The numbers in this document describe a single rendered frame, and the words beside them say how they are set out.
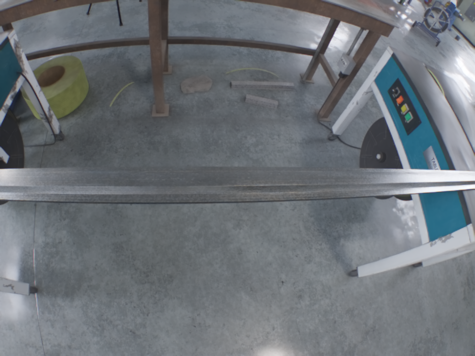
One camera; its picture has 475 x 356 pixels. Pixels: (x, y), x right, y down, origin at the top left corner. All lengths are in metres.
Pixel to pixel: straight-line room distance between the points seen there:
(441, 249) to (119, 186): 0.91
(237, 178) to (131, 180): 0.17
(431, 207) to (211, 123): 1.17
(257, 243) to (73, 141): 1.14
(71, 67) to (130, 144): 0.69
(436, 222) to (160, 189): 0.84
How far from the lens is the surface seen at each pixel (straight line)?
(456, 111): 1.27
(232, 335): 1.13
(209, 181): 0.39
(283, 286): 1.18
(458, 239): 0.89
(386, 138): 1.41
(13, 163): 1.46
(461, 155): 1.01
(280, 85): 1.79
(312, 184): 0.44
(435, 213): 0.94
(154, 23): 1.13
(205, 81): 1.65
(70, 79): 1.63
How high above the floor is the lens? 1.11
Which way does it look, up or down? 61 degrees down
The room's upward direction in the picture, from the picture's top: 21 degrees clockwise
